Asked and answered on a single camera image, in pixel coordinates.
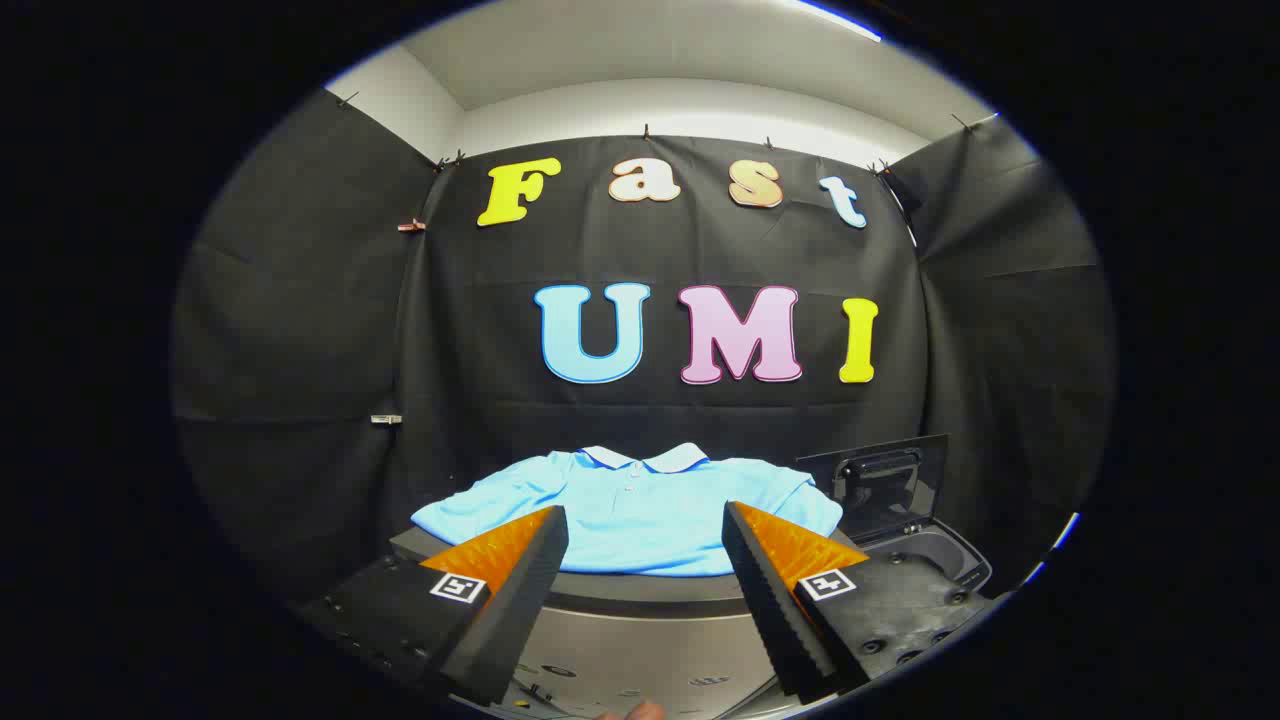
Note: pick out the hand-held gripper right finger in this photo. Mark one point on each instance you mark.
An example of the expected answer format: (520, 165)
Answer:
(770, 590)

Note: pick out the black backdrop cloth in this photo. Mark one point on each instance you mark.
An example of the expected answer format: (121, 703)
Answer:
(650, 415)

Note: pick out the light blue polo shirt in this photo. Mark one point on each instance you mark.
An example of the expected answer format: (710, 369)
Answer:
(640, 510)

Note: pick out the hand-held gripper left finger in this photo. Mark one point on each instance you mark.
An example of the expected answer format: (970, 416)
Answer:
(520, 590)

